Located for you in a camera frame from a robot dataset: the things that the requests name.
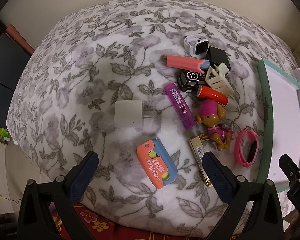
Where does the pink smart band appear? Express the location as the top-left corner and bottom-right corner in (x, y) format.
(234, 128), (260, 167)

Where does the pink puppy toy figure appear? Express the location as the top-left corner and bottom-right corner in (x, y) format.
(196, 99), (234, 151)

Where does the gold patterned lighter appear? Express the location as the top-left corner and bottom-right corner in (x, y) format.
(189, 136), (212, 187)

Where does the purple lighter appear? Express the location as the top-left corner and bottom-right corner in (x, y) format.
(164, 83), (196, 129)

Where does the red glue stick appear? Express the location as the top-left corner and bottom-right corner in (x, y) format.
(196, 85), (229, 107)

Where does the cream hair claw clip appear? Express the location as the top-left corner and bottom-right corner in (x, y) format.
(205, 62), (234, 96)

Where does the orange and blue carrot knife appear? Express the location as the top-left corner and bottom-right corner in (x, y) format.
(136, 138), (178, 189)

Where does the black toy car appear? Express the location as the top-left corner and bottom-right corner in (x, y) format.
(177, 71), (205, 93)

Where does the black charger cube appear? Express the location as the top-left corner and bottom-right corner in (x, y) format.
(206, 46), (231, 70)

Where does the white usb wall charger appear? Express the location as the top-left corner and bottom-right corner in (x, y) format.
(114, 100), (154, 128)

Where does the white smartwatch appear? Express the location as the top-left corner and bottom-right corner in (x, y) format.
(184, 34), (209, 58)

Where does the white tray with teal rim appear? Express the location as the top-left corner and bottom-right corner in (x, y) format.
(257, 58), (300, 192)

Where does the red floral mat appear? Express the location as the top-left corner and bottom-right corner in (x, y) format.
(50, 202), (241, 240)

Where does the floral fleece blanket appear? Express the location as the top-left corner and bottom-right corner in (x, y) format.
(7, 0), (297, 237)

